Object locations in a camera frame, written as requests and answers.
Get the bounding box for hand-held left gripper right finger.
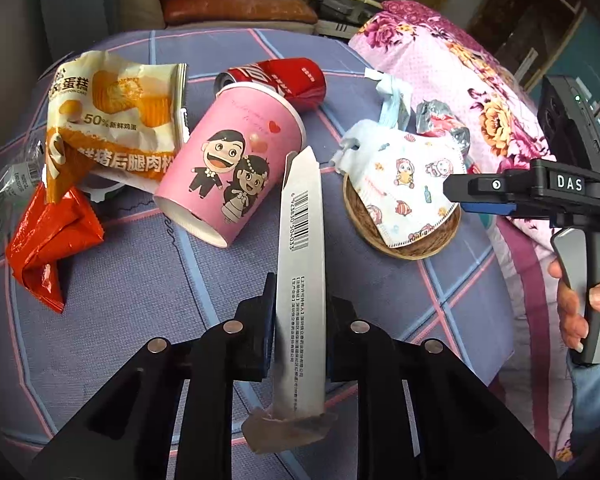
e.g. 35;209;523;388
325;295;561;480

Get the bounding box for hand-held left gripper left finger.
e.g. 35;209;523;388
27;272;281;480

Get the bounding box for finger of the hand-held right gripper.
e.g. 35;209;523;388
442;172;513;217

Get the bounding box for person's right hand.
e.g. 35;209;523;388
549;260;600;353

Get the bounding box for cartoon printed face mask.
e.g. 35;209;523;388
337;120;473;250

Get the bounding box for grey foil wrapper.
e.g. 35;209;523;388
414;100;473;153

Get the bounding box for blue face mask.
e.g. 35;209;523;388
365;67;413;128

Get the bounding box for pink floral quilt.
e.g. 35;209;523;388
347;0;581;463

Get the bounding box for wooden shelf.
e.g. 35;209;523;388
467;0;586;91

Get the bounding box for pink cartoon paper cup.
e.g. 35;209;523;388
153;82;307;248

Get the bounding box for white plastic lid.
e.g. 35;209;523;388
77;180;123;203

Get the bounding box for silver media player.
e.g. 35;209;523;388
315;20;361;38

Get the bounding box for blue jeans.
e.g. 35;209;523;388
565;360;600;461

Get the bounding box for red soda can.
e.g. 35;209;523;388
215;58;327;113

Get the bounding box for red foil wrapper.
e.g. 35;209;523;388
6;182;105;314

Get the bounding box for black media player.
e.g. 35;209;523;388
312;0;381;23

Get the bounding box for white orange cake wrapper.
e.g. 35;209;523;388
44;51;190;204

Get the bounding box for clear plastic bottle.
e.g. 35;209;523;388
0;140;48;221

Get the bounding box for orange leather seat cushion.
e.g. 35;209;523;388
161;0;318;25

